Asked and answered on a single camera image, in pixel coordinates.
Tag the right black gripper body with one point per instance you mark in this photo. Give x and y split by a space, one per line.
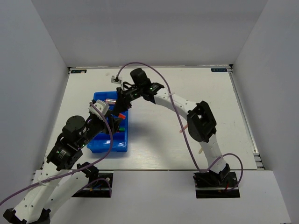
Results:
129 95

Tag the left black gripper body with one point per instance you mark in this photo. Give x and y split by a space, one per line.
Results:
95 126

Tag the orange cap black highlighter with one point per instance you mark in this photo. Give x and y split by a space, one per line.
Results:
121 116

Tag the pink cap crayon tube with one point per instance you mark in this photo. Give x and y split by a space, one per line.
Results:
110 101

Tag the green cap black highlighter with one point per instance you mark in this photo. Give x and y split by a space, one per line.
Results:
122 129

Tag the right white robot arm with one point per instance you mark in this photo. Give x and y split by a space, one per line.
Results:
201 123

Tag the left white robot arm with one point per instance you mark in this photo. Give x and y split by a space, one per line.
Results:
58 181

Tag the blue compartment tray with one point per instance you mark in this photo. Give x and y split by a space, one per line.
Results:
101 143

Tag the left table corner label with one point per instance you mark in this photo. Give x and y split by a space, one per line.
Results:
78 71

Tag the table corner label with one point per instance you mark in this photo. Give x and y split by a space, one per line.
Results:
78 71
219 70

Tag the right table corner label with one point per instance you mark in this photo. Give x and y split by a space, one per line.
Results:
219 70

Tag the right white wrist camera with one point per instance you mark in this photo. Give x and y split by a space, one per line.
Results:
116 80

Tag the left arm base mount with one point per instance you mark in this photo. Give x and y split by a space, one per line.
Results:
99 189

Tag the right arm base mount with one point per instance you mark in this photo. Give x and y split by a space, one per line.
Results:
208 187

